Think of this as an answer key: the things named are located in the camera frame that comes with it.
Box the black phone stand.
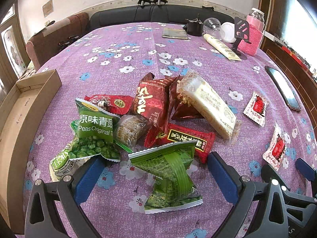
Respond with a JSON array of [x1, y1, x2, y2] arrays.
[[231, 17, 251, 60]]

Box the black clamp on sofa left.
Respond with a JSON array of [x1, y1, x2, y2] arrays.
[[137, 0, 151, 8]]

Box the black clamp on sofa right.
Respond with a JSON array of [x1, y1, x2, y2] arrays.
[[153, 0, 168, 6]]

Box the black clamp on sofa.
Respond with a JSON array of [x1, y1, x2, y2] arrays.
[[153, 0, 168, 6], [137, 0, 151, 8]]

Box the red round-logo candy packet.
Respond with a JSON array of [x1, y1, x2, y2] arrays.
[[84, 95, 134, 115]]

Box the black smartphone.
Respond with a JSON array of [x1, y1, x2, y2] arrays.
[[265, 66, 301, 112]]

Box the cream tube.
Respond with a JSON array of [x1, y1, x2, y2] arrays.
[[203, 34, 241, 61]]

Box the white round lid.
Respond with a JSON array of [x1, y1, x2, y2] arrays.
[[221, 22, 236, 44]]

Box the brown armchair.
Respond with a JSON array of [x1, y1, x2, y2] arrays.
[[26, 12, 89, 70]]

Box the purple floral tablecloth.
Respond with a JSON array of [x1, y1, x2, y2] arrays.
[[22, 21, 317, 238]]

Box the white red sachet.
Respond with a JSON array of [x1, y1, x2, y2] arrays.
[[262, 123, 287, 171], [243, 91, 268, 127]]

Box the long beige cracker pack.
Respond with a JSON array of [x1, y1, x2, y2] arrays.
[[177, 70, 242, 145]]

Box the black leather sofa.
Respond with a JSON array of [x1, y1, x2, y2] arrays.
[[87, 5, 234, 31]]

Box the white green sunflower seed bag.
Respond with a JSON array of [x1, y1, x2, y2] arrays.
[[49, 143, 88, 182]]

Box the cardboard box tray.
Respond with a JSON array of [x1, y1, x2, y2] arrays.
[[1, 70, 62, 234]]

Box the dark red gold-print packet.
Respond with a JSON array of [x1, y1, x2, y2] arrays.
[[131, 73, 176, 133]]

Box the olive notebook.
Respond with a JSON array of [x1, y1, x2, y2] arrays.
[[162, 28, 189, 40]]

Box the brown cake clear packet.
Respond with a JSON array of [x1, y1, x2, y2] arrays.
[[113, 114, 151, 153]]

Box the clear plastic cup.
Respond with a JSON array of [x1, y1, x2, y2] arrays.
[[203, 18, 225, 40]]

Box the black small box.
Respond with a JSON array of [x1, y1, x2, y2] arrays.
[[183, 14, 204, 36]]

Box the wooden cabinet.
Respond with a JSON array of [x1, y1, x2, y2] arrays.
[[258, 0, 316, 132]]

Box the red bar snack packet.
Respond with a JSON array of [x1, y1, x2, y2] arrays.
[[144, 123, 216, 163]]

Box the green peas snack bag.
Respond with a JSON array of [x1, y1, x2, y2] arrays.
[[68, 98, 120, 162]]

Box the green striped snack bag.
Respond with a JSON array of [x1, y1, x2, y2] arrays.
[[128, 140, 203, 214]]

